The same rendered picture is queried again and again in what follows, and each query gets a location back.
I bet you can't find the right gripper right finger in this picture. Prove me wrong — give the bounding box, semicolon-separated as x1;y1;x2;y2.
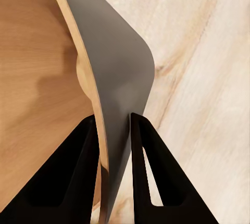
131;113;219;224

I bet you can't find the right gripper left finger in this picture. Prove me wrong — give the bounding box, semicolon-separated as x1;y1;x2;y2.
0;115;99;224

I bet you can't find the trash can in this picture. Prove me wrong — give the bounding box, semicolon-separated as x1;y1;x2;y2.
0;0;155;224

